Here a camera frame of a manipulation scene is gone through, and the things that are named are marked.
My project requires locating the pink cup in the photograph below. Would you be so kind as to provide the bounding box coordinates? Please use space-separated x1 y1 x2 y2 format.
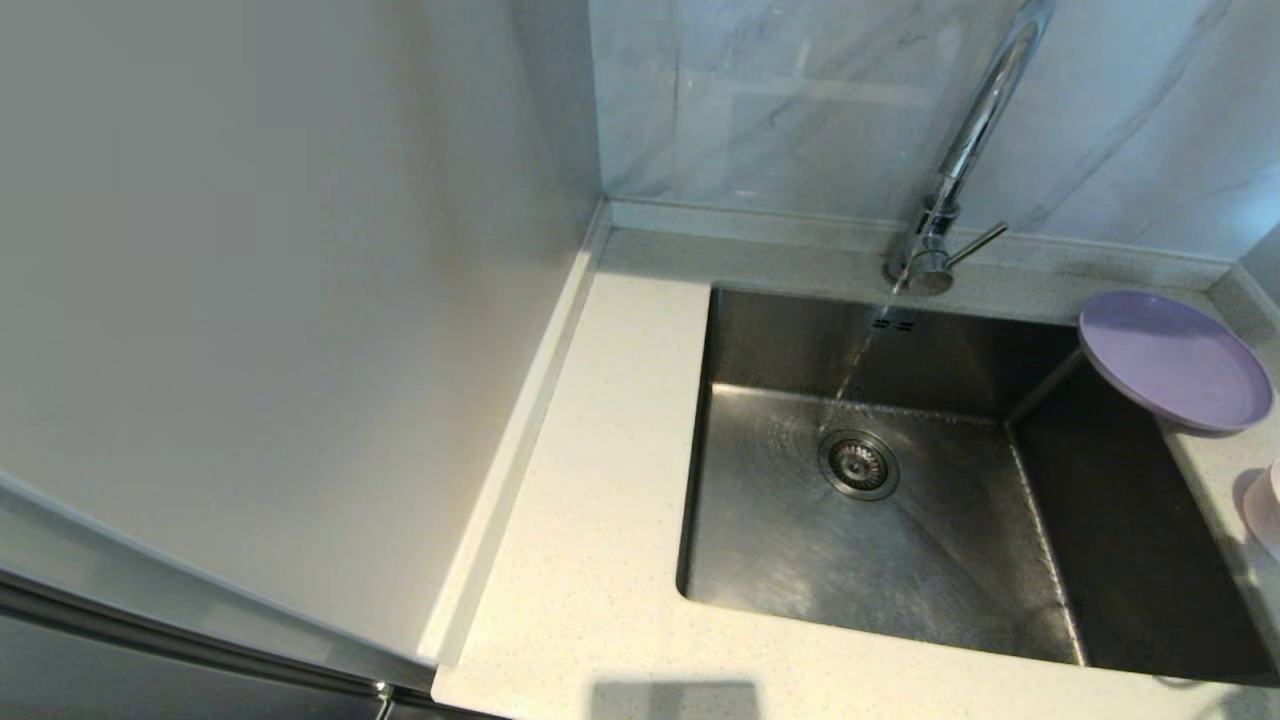
1240 458 1280 561

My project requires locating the stainless steel appliance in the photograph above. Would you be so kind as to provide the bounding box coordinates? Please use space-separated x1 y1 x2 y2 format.
0 475 501 720

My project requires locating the purple round plate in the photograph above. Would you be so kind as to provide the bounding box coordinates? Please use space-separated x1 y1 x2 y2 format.
1078 291 1274 433

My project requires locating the metal sink drain strainer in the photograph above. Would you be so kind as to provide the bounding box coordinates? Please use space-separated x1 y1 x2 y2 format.
818 430 901 502

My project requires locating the chrome kitchen faucet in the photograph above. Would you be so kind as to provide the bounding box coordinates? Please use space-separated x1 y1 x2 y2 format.
883 0 1056 298

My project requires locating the stainless steel sink basin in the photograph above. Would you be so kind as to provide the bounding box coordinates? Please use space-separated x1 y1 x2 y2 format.
676 283 1276 686

